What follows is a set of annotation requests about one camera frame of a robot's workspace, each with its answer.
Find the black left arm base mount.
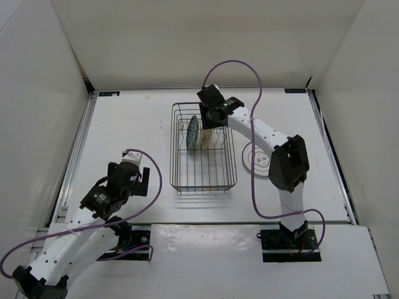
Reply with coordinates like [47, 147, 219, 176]
[97, 224, 153, 262]

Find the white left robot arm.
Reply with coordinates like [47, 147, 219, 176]
[11, 159, 150, 298]

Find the blue patterned plate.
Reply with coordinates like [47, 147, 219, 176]
[186, 115, 199, 150]

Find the white plate with dark rim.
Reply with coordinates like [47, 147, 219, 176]
[241, 142, 270, 179]

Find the wire dish rack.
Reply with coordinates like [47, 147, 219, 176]
[170, 102, 238, 195]

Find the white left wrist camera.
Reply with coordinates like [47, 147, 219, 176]
[122, 149, 142, 168]

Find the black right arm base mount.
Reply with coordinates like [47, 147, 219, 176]
[256, 229, 322, 263]

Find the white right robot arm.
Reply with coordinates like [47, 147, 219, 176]
[197, 84, 310, 249]

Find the cream yellow plate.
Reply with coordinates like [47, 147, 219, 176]
[200, 128, 213, 150]

